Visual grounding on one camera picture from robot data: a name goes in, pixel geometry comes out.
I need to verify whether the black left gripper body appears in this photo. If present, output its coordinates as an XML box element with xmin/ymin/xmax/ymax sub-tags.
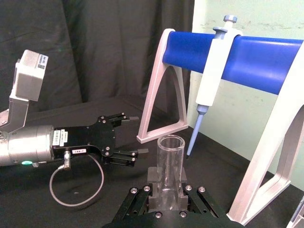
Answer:
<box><xmin>52</xmin><ymin>115</ymin><xmax>117</xmax><ymax>165</ymax></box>

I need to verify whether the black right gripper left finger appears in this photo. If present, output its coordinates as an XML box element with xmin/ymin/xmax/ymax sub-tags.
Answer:
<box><xmin>114</xmin><ymin>166</ymin><xmax>165</xmax><ymax>220</ymax></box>

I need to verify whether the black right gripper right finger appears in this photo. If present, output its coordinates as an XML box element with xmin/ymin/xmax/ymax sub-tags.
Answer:
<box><xmin>177</xmin><ymin>169</ymin><xmax>224</xmax><ymax>218</ymax></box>

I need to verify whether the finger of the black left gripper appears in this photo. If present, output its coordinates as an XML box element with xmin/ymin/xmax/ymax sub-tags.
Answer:
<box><xmin>108</xmin><ymin>113</ymin><xmax>140</xmax><ymax>128</ymax></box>
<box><xmin>109</xmin><ymin>148</ymin><xmax>149</xmax><ymax>168</ymax></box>

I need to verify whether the clear glass tube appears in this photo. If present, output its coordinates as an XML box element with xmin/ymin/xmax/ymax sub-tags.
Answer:
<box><xmin>156</xmin><ymin>134</ymin><xmax>186</xmax><ymax>211</ymax></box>

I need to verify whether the white pipette with blue tip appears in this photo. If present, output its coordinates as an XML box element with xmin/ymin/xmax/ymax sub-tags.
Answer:
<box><xmin>186</xmin><ymin>14</ymin><xmax>243</xmax><ymax>156</ymax></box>

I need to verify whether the white stand with blue bar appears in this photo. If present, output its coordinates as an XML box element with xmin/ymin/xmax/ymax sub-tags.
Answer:
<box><xmin>136</xmin><ymin>28</ymin><xmax>304</xmax><ymax>226</ymax></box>

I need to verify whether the thin grey cable with plug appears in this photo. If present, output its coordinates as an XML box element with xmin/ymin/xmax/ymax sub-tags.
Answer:
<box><xmin>49</xmin><ymin>150</ymin><xmax>105</xmax><ymax>207</ymax></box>

